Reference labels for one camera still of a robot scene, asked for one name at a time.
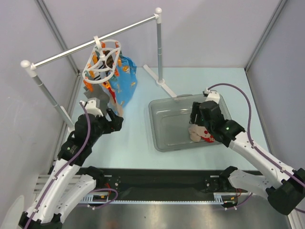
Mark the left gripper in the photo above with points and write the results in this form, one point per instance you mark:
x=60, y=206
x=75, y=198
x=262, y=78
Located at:
x=114, y=125

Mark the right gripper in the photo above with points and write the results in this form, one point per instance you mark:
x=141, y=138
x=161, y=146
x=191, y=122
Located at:
x=198, y=114

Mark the red reindeer sock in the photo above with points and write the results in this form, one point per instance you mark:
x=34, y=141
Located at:
x=116, y=105
x=198, y=133

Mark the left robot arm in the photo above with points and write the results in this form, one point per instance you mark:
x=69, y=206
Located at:
x=71, y=157

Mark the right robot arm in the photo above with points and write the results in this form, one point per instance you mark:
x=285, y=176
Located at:
x=280, y=184

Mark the white round clip hanger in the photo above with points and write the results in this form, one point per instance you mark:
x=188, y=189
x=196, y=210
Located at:
x=97, y=56

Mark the grey plastic bin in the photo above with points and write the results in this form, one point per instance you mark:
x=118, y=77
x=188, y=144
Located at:
x=169, y=120

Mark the grey sock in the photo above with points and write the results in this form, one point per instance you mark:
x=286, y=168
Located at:
x=98, y=93

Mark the orange clothes peg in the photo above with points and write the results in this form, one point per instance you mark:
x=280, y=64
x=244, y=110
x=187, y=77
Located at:
x=88, y=86

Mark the blue patterned sock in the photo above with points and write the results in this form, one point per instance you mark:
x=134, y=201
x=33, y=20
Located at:
x=124, y=84

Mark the brown sock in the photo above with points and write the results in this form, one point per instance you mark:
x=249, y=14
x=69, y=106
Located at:
x=109, y=61

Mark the white silver clothes rack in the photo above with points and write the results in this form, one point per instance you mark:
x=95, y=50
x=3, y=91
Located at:
x=30, y=68

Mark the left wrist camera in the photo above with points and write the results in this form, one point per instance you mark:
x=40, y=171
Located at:
x=92, y=106

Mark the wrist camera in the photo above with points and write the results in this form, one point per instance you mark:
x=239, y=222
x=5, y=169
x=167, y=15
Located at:
x=211, y=95
x=92, y=106

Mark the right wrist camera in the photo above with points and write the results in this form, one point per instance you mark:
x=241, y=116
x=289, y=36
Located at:
x=211, y=95

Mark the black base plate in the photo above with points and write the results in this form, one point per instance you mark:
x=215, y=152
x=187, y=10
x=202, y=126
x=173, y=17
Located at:
x=71, y=184

